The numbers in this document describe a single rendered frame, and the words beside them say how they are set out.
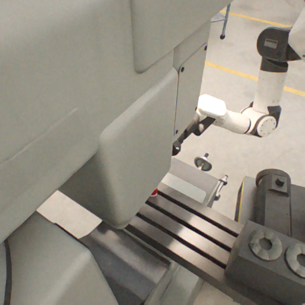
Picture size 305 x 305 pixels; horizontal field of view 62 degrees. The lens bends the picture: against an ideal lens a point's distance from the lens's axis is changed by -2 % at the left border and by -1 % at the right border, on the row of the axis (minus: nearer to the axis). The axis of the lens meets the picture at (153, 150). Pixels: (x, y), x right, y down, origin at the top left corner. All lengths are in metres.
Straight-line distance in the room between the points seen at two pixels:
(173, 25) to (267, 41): 0.65
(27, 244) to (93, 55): 0.21
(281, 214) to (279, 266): 0.72
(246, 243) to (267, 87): 0.52
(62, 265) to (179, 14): 0.32
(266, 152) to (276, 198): 1.10
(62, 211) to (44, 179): 1.89
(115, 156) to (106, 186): 0.06
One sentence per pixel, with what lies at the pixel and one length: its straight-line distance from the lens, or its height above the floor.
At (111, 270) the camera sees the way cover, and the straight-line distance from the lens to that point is 0.94.
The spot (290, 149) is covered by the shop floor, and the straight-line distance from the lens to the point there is 2.74.
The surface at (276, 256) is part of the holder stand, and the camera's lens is 0.81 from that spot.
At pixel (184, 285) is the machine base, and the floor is 0.20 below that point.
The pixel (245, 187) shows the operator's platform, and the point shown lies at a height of 0.40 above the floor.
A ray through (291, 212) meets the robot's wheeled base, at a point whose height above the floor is 0.57.
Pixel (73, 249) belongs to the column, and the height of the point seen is 1.52.
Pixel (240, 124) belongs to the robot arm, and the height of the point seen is 1.18.
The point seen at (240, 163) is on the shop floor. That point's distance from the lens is 2.43.
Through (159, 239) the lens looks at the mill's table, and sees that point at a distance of 0.97.
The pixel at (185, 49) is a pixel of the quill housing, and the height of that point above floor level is 1.60.
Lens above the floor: 1.80
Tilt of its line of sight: 49 degrees down
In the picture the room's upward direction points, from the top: straight up
